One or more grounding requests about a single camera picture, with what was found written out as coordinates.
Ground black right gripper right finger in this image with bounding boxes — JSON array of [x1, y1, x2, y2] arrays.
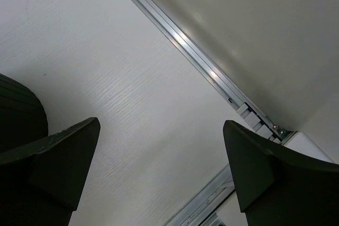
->
[[223, 120, 338, 225]]

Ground black round plastic bin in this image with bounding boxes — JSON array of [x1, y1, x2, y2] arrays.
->
[[1, 75, 48, 152]]

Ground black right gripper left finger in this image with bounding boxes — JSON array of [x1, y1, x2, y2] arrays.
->
[[1, 117, 101, 225]]

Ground aluminium table frame rail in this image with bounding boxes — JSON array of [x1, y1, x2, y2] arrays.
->
[[132, 0, 296, 225]]

